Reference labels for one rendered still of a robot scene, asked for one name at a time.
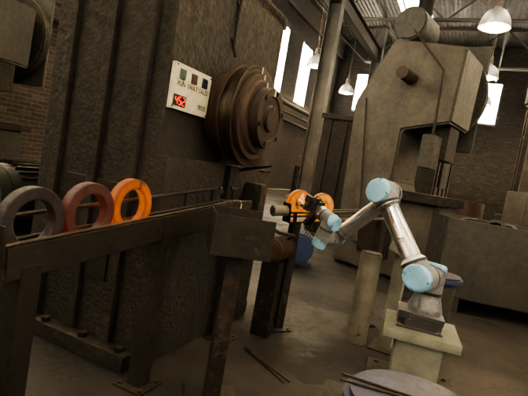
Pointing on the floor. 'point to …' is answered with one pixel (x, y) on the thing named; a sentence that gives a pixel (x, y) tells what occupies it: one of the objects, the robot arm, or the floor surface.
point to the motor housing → (270, 287)
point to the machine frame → (141, 160)
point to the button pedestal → (384, 345)
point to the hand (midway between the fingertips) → (299, 199)
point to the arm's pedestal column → (412, 362)
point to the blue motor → (304, 249)
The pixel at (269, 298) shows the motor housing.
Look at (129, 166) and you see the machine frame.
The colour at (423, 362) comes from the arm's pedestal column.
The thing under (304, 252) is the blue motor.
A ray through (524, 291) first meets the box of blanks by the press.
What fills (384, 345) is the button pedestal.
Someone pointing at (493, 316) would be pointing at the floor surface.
